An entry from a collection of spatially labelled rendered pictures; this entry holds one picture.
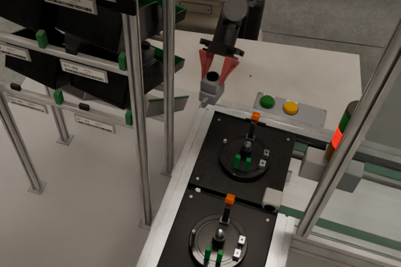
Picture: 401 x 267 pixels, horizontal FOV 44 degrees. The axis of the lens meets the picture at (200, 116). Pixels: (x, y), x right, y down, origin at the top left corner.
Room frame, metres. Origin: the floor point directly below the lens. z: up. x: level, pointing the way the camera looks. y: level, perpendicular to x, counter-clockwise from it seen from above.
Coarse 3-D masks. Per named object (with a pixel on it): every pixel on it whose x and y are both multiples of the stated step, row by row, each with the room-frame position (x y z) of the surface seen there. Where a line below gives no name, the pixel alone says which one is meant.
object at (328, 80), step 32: (160, 32) 1.28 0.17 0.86; (192, 32) 1.29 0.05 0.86; (192, 64) 1.14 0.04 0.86; (256, 64) 1.16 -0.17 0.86; (288, 64) 1.18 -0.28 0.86; (320, 64) 1.19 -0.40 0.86; (352, 64) 1.20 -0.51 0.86; (224, 96) 1.01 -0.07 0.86; (256, 96) 1.03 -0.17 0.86; (288, 96) 1.04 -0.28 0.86; (320, 96) 1.05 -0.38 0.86; (352, 96) 1.06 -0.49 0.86
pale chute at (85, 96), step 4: (68, 84) 0.78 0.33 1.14; (60, 88) 0.73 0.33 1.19; (64, 88) 0.74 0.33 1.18; (68, 88) 0.75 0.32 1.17; (72, 88) 0.76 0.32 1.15; (76, 88) 0.77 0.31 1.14; (68, 92) 0.72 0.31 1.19; (72, 92) 0.73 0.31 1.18; (76, 92) 0.74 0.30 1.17; (80, 92) 0.75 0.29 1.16; (84, 92) 0.76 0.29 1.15; (76, 96) 0.71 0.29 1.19; (80, 96) 0.72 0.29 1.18; (84, 96) 0.71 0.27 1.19; (88, 96) 0.72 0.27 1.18; (92, 96) 0.73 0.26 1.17; (84, 100) 0.70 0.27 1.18
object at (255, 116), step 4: (256, 112) 0.80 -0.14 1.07; (252, 116) 0.78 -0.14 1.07; (256, 116) 0.78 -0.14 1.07; (252, 120) 0.78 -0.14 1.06; (256, 120) 0.78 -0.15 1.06; (252, 124) 0.76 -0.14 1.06; (256, 124) 0.78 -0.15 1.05; (252, 128) 0.77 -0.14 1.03; (252, 132) 0.77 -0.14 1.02; (248, 136) 0.76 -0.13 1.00; (252, 136) 0.76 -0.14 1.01
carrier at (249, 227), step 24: (192, 192) 0.60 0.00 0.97; (192, 216) 0.53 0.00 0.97; (216, 216) 0.53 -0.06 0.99; (240, 216) 0.55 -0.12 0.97; (264, 216) 0.55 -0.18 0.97; (168, 240) 0.47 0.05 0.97; (192, 240) 0.45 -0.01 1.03; (216, 240) 0.46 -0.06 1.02; (240, 240) 0.47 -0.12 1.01; (264, 240) 0.49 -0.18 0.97; (168, 264) 0.41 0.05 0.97; (192, 264) 0.42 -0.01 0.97; (216, 264) 0.41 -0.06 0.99; (240, 264) 0.42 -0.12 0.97; (264, 264) 0.43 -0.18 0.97
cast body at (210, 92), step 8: (208, 72) 0.84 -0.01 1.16; (216, 72) 0.83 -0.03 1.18; (208, 80) 0.81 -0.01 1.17; (216, 80) 0.81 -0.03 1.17; (200, 88) 0.80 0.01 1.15; (208, 88) 0.79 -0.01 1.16; (216, 88) 0.79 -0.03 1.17; (200, 96) 0.79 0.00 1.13; (208, 96) 0.78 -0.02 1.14; (216, 96) 0.78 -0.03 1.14
